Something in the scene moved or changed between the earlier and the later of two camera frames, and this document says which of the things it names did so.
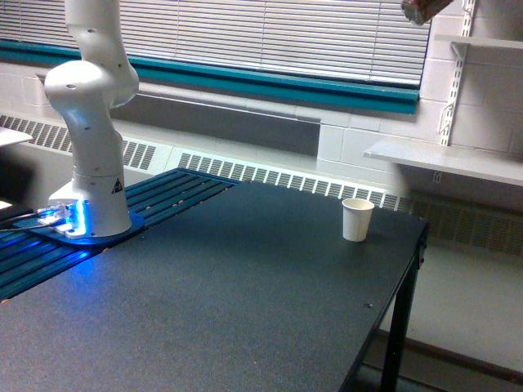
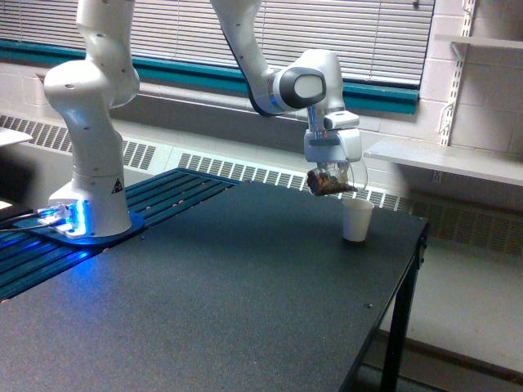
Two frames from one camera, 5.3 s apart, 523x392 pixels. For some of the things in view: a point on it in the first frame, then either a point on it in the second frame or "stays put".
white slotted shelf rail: x=459 y=51 stays put
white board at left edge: x=8 y=136 stays put
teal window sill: x=292 y=87 stays put
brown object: x=421 y=11 -> x=343 y=176
